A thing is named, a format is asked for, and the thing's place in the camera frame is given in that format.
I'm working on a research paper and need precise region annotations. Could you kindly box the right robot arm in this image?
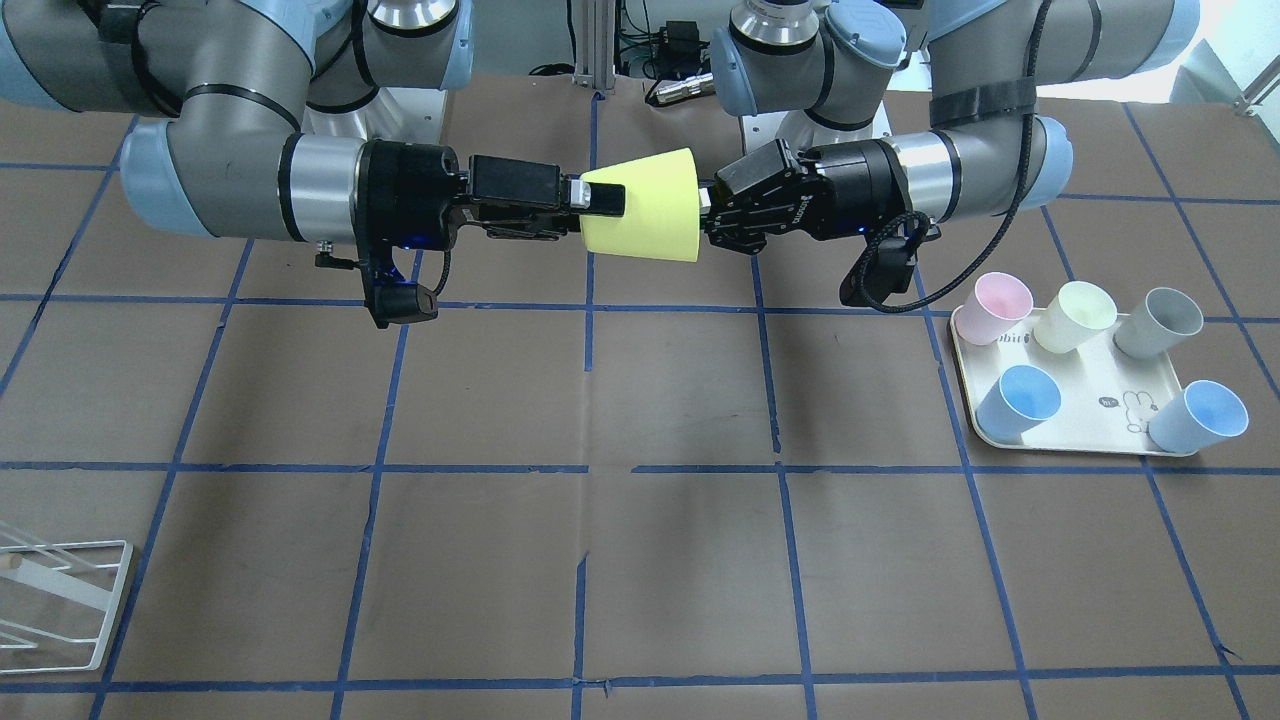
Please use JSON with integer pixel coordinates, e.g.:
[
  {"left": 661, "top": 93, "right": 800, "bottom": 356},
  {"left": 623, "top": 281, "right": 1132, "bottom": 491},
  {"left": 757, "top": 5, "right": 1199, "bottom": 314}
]
[{"left": 3, "top": 1, "right": 626, "bottom": 252}]

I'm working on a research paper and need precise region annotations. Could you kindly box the grey plastic cup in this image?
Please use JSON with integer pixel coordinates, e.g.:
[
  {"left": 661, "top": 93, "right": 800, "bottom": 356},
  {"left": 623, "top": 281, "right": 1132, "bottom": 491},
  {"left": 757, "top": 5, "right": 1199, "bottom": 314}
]
[{"left": 1114, "top": 287, "right": 1204, "bottom": 360}]

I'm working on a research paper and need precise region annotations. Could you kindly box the pale green plastic cup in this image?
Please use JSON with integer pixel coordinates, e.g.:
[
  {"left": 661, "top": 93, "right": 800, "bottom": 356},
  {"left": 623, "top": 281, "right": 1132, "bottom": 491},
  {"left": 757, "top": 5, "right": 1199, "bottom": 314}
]
[{"left": 1033, "top": 281, "right": 1117, "bottom": 354}]

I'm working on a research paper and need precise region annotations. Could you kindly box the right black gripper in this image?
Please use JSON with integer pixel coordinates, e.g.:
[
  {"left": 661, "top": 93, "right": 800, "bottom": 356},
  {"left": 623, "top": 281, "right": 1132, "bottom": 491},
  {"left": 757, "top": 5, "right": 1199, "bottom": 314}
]
[{"left": 358, "top": 140, "right": 627, "bottom": 247}]

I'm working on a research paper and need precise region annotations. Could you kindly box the blue plastic cup near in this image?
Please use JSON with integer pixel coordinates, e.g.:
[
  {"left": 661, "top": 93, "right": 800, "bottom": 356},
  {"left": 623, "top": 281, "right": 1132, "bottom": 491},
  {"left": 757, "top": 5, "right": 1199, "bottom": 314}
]
[{"left": 975, "top": 364, "right": 1062, "bottom": 443}]

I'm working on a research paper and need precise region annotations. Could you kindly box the white wire cup rack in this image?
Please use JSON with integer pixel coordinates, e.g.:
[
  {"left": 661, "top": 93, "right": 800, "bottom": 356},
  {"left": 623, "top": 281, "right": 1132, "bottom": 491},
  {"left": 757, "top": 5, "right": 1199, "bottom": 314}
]
[{"left": 1, "top": 521, "right": 134, "bottom": 676}]

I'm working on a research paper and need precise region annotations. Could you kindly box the cream serving tray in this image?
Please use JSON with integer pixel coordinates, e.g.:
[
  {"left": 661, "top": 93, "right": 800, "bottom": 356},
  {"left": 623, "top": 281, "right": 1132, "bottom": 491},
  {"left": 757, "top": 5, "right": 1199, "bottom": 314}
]
[{"left": 948, "top": 307, "right": 1184, "bottom": 456}]

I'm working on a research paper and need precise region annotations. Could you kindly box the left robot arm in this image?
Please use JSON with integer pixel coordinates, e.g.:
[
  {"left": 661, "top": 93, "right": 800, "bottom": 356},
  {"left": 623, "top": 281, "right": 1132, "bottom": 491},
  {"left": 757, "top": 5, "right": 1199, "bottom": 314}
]
[{"left": 704, "top": 1, "right": 1201, "bottom": 254}]

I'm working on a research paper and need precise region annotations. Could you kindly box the yellow plastic cup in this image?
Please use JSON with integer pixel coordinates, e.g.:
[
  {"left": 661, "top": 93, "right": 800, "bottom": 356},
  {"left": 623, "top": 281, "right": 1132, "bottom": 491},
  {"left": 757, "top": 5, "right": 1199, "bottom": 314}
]
[{"left": 580, "top": 149, "right": 701, "bottom": 263}]

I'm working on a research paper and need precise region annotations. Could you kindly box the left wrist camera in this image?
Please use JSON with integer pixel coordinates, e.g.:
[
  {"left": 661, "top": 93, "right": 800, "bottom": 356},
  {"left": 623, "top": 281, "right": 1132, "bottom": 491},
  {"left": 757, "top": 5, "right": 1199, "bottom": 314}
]
[{"left": 838, "top": 211, "right": 936, "bottom": 307}]

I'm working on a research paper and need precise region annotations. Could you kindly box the blue plastic cup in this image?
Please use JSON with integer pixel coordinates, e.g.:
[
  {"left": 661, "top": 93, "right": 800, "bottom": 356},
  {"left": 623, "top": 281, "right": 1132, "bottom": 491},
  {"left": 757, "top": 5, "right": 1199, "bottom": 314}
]
[
  {"left": 975, "top": 364, "right": 1062, "bottom": 443},
  {"left": 1149, "top": 379, "right": 1251, "bottom": 454}
]

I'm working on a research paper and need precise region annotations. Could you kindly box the pink plastic cup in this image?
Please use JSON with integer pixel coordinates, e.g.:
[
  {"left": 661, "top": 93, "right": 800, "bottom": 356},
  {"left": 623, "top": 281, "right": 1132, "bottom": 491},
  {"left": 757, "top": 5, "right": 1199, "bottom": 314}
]
[{"left": 954, "top": 272, "right": 1034, "bottom": 346}]

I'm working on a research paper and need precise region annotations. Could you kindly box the blue plastic cup far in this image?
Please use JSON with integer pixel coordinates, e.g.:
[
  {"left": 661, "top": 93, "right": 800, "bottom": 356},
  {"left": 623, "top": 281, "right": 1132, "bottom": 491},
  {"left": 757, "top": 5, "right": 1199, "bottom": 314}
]
[{"left": 1149, "top": 379, "right": 1251, "bottom": 454}]

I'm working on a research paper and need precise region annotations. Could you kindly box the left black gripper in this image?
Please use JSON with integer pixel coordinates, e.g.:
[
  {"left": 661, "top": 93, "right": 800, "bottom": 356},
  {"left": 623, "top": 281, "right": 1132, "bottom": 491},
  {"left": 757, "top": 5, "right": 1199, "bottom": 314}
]
[{"left": 698, "top": 140, "right": 908, "bottom": 256}]

